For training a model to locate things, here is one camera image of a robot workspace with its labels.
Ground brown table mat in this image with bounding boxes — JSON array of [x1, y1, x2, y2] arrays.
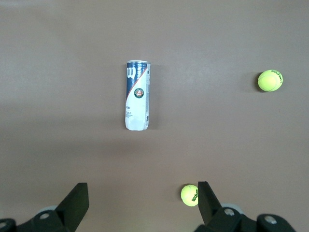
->
[[0, 0, 309, 232]]

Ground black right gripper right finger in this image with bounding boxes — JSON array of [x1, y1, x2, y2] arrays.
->
[[195, 181, 297, 232]]

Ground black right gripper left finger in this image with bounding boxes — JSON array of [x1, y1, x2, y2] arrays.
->
[[0, 182, 89, 232]]

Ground yellow-green Wilson tennis ball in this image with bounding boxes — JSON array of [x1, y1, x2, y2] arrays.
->
[[257, 69, 284, 92], [181, 184, 199, 207]]

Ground white blue Wilson tennis can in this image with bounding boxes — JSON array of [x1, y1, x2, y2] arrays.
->
[[125, 59, 152, 131]]

